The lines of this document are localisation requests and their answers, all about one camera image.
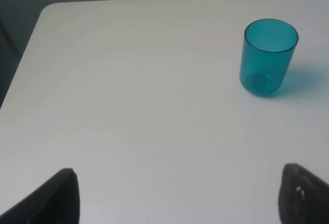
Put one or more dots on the teal translucent plastic cup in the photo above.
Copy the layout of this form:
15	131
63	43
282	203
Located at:
268	48

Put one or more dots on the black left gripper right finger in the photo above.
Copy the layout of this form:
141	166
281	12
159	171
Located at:
303	196

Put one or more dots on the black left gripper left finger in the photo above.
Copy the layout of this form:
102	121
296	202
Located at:
55	201

